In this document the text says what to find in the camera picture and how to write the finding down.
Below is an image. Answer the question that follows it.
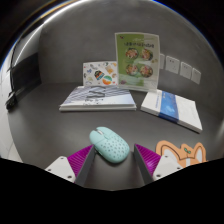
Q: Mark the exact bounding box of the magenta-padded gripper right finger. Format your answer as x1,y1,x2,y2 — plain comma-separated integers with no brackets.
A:
133,143,184,186

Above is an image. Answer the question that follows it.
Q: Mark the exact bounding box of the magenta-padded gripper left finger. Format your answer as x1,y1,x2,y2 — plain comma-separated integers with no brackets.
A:
44,144,98,188

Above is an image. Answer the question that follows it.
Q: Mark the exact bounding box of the teal perforated computer mouse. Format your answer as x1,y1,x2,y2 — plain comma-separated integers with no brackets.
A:
88,126,131,164

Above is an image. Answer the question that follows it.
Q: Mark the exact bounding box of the white book with blue band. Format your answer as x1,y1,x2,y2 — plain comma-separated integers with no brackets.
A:
140,89,204,134

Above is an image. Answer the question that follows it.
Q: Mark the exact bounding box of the grey striped book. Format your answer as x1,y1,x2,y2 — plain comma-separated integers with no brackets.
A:
58,85,138,112

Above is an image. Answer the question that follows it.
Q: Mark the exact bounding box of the black flat panel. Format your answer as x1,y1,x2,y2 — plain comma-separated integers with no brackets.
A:
4,52,43,111

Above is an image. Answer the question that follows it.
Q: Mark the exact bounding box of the white card with colourful stickers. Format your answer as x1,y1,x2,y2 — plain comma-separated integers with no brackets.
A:
82,60,119,88

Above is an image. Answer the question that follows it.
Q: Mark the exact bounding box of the green menu sign stand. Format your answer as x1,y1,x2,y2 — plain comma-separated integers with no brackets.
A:
114,31,161,93

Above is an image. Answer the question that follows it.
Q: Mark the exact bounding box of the white wall socket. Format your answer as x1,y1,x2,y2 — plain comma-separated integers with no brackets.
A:
190,67,203,86
165,55,181,75
159,53,166,71
179,61,194,81

